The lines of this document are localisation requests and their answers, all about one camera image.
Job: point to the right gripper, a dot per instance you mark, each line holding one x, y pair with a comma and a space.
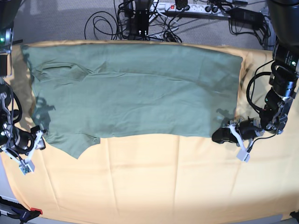
21, 142

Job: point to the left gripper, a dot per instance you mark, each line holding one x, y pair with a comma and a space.
248, 129

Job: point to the green T-shirt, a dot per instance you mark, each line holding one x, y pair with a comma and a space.
130, 93

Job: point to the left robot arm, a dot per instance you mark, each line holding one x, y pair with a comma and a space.
284, 75

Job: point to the blue orange clamp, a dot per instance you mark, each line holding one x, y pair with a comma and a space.
19, 211

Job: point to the yellow table cloth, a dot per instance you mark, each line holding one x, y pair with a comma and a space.
162, 179

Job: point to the black corner clamp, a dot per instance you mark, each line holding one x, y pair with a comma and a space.
295, 215

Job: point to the black power adapter brick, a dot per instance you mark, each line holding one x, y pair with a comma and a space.
246, 16

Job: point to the white power strip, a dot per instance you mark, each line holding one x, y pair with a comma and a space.
192, 9

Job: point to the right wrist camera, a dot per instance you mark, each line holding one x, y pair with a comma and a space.
27, 168

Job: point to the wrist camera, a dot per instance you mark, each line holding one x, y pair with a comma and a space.
243, 156
27, 168

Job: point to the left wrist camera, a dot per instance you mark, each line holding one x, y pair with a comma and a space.
243, 156

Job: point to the black camera stand post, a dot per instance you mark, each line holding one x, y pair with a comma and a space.
140, 23

